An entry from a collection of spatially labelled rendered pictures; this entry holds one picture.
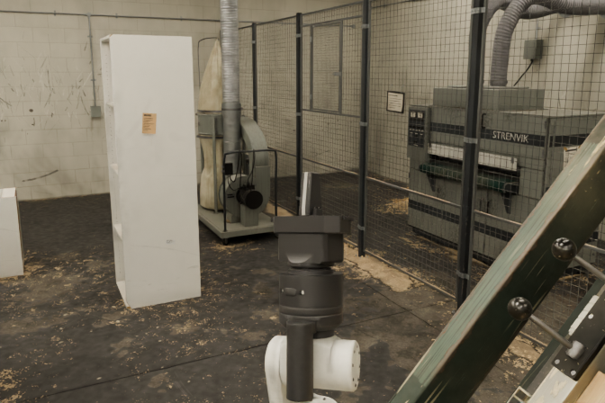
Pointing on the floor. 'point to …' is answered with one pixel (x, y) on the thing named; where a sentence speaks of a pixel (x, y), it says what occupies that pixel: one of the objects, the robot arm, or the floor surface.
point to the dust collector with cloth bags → (230, 162)
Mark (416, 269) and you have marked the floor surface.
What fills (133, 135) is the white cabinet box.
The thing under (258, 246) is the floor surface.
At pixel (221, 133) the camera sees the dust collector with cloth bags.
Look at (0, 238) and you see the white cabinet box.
